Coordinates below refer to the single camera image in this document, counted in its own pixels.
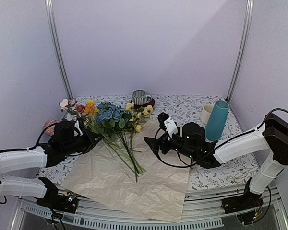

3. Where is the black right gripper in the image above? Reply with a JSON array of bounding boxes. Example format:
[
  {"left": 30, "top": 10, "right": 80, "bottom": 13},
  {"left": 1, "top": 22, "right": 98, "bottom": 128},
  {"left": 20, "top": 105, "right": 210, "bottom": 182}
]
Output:
[{"left": 144, "top": 131, "right": 197, "bottom": 160}]

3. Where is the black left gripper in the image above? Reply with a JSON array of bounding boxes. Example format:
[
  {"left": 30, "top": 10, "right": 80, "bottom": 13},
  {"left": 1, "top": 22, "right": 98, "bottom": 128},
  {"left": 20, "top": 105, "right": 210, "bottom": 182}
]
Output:
[{"left": 62, "top": 128, "right": 103, "bottom": 156}]

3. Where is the flower bouquet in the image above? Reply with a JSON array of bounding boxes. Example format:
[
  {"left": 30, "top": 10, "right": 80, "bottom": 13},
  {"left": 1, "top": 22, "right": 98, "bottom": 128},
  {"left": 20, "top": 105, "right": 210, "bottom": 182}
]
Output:
[{"left": 59, "top": 99, "right": 153, "bottom": 181}]

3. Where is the cream wrapping paper sheet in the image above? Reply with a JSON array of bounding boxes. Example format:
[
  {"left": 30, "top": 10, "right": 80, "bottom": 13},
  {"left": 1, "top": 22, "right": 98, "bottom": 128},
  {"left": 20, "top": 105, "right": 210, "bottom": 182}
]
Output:
[{"left": 61, "top": 119, "right": 189, "bottom": 223}]

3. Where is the teal vase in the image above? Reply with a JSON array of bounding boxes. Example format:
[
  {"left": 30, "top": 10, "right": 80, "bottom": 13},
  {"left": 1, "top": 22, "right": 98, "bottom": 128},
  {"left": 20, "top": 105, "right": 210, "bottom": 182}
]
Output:
[{"left": 205, "top": 100, "right": 229, "bottom": 141}]

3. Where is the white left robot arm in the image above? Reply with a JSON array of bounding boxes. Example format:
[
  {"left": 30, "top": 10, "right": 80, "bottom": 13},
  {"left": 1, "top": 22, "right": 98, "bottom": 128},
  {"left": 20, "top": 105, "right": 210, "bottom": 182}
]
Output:
[{"left": 0, "top": 120, "right": 102, "bottom": 214}]

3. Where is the dark red saucer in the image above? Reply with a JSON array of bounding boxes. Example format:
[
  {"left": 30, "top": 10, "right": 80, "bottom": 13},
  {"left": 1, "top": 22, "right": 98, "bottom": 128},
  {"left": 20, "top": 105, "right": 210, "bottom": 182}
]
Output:
[{"left": 142, "top": 98, "right": 155, "bottom": 107}]

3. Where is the striped cup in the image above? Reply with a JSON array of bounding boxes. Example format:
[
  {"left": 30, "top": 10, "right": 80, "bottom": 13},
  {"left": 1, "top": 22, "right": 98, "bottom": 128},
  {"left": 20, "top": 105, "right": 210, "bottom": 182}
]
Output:
[{"left": 132, "top": 90, "right": 152, "bottom": 106}]

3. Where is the cream mug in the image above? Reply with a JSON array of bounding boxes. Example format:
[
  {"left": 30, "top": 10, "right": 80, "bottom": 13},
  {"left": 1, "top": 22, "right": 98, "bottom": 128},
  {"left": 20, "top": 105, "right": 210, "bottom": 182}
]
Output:
[{"left": 200, "top": 104, "right": 214, "bottom": 124}]

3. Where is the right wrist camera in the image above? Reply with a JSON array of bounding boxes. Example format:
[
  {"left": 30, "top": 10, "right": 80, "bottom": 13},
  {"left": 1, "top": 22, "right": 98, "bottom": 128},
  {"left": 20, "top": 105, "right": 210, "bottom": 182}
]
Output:
[{"left": 157, "top": 112, "right": 178, "bottom": 140}]

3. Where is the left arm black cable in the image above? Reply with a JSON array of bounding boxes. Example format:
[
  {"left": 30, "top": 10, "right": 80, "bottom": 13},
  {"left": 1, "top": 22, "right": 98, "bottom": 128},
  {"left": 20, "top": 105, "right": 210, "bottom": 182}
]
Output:
[{"left": 0, "top": 122, "right": 63, "bottom": 154}]

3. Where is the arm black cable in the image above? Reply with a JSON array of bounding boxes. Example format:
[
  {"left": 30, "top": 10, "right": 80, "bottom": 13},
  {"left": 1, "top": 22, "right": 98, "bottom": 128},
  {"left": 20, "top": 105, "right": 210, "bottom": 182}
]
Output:
[
  {"left": 0, "top": 122, "right": 63, "bottom": 154},
  {"left": 155, "top": 108, "right": 288, "bottom": 223}
]

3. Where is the aluminium table front rail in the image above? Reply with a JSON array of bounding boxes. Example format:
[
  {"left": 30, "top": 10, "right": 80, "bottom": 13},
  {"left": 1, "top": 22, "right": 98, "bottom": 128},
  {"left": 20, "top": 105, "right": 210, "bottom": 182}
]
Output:
[{"left": 10, "top": 185, "right": 288, "bottom": 230}]

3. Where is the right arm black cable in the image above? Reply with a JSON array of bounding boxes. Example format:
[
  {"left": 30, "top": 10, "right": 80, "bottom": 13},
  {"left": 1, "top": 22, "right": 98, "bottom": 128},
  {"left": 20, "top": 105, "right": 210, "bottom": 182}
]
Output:
[{"left": 155, "top": 108, "right": 288, "bottom": 223}]

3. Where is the left aluminium frame post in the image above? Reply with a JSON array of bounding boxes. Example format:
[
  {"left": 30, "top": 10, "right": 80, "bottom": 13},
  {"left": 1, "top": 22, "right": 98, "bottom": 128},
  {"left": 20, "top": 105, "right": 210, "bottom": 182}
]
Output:
[{"left": 45, "top": 0, "right": 73, "bottom": 99}]

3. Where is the aluminium frame post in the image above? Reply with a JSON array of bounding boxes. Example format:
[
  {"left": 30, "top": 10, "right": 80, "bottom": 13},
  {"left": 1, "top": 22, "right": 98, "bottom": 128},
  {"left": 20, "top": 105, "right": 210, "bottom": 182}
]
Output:
[
  {"left": 45, "top": 0, "right": 73, "bottom": 99},
  {"left": 226, "top": 0, "right": 254, "bottom": 103}
]

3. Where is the right aluminium frame post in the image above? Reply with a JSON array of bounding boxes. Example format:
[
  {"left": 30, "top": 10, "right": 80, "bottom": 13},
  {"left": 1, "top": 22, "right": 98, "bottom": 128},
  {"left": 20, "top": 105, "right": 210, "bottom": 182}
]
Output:
[{"left": 226, "top": 0, "right": 254, "bottom": 103}]

